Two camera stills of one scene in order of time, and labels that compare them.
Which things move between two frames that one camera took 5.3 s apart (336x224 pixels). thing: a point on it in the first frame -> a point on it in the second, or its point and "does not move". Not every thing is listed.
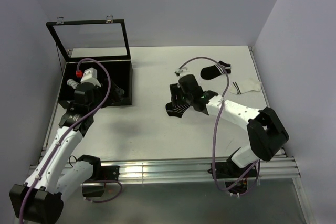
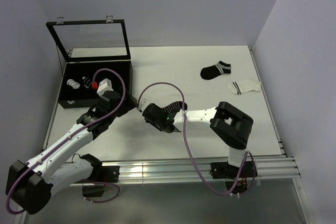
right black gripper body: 176,89 -> 158,127
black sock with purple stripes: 176,110 does not move
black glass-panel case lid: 90,40 does not move
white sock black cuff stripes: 242,86 does not move
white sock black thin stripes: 72,83 does not move
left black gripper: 116,94 -> 130,103
